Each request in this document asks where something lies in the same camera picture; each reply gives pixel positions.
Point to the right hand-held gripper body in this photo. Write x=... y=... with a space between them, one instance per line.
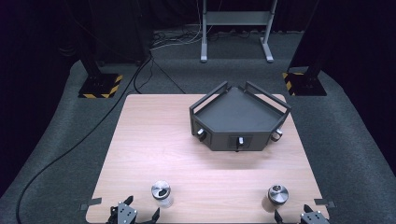
x=314 y=217

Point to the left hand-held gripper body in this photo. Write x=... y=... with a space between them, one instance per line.
x=126 y=213

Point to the white shaker jar metal lid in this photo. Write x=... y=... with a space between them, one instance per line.
x=161 y=190

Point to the dark grey corner rack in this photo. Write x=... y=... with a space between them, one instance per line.
x=238 y=113

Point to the grey tape strip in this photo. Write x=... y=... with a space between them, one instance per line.
x=91 y=203
x=324 y=203

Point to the black stand hazard-striped base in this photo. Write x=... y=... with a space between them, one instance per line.
x=306 y=84
x=101 y=85

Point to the brown shaker jar metal lid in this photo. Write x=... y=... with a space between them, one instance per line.
x=277 y=194

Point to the grey metal stand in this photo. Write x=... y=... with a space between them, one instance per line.
x=237 y=18

